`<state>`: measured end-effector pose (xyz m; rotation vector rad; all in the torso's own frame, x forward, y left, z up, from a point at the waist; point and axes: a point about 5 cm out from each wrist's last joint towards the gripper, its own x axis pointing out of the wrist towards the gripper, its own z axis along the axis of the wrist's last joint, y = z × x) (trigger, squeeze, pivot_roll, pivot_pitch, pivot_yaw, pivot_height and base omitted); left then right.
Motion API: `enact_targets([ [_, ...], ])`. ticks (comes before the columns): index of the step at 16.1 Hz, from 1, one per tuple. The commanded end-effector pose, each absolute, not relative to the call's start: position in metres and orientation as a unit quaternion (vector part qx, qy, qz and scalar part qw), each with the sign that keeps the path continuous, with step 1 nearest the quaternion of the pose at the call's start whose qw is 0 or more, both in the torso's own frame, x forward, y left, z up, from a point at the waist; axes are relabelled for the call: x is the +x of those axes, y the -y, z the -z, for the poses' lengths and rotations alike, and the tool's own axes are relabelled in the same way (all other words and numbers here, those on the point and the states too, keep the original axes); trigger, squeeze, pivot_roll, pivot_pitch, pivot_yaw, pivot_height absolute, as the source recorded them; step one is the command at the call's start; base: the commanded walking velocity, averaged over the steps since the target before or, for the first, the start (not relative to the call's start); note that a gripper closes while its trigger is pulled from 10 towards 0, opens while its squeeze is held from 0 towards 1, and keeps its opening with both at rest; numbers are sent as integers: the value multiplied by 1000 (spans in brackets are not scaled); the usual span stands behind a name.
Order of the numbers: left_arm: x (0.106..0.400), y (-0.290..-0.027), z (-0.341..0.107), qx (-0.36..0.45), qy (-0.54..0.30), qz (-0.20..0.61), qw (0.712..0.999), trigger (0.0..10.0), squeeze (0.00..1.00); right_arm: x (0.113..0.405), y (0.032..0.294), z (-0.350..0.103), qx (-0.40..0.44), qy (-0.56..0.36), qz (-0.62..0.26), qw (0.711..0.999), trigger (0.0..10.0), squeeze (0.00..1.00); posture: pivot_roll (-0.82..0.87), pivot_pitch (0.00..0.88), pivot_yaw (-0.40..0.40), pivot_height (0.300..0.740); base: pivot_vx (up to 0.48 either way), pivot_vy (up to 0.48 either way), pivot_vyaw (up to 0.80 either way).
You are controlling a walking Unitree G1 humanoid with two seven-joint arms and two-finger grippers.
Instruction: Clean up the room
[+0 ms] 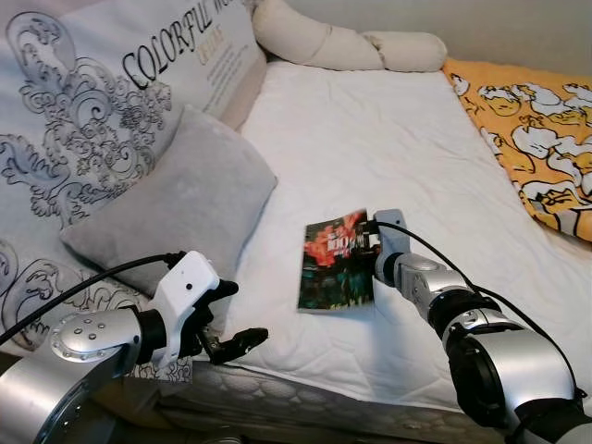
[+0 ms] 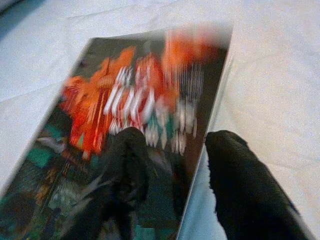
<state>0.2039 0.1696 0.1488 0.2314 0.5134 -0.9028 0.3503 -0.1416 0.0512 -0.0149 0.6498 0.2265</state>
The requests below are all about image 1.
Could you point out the grey pillow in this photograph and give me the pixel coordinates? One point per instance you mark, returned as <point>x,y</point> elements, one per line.
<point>176,203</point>

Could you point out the yellow cartoon egg blanket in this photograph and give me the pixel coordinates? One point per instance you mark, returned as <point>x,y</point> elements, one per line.
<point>536,139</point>

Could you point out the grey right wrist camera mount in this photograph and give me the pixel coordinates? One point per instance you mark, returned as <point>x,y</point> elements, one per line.
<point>393,236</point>

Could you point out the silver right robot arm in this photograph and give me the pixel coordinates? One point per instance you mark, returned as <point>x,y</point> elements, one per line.
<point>509,361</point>

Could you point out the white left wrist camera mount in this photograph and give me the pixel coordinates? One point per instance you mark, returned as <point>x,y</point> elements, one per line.
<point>185,296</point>

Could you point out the grey quilted bed base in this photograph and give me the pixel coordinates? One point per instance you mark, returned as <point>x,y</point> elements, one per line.
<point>277,416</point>

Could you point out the white quilted mattress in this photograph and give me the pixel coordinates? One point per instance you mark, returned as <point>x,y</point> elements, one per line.
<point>388,139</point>

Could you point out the dark book red cover print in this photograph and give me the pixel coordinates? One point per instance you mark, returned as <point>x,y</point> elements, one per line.
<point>338,264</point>

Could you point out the beige bolster pillow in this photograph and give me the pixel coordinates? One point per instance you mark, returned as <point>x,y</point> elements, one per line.
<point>342,42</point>

